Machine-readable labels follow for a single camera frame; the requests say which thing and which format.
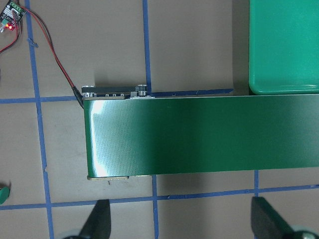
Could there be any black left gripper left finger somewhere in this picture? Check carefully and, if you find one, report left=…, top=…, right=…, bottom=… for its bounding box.
left=79, top=200, right=111, bottom=239

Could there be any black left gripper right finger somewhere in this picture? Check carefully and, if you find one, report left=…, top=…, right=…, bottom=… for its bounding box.
left=251, top=197, right=299, bottom=239

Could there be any green push button switch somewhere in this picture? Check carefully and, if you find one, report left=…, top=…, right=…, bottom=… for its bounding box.
left=0, top=182, right=11, bottom=205

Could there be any green conveyor belt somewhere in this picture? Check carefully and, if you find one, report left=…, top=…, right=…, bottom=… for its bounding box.
left=83, top=94, right=319, bottom=180

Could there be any green plastic tray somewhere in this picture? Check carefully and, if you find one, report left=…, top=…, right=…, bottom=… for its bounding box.
left=249, top=0, right=319, bottom=95

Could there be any motor controller circuit board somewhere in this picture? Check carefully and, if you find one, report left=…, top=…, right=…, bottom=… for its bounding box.
left=0, top=0, right=26, bottom=33

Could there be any red black power cable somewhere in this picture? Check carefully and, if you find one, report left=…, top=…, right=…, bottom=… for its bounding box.
left=0, top=4, right=85, bottom=108

